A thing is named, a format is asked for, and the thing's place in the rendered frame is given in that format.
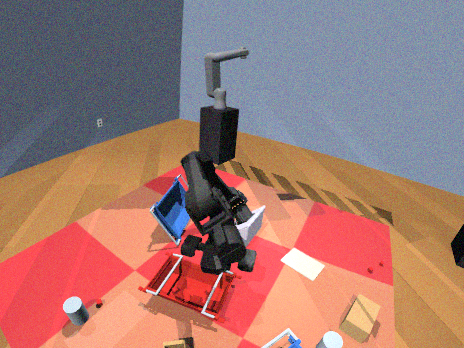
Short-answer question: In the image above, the red plastic tray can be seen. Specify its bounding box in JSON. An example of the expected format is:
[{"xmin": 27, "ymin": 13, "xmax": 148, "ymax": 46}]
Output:
[{"xmin": 138, "ymin": 252, "xmax": 242, "ymax": 323}]

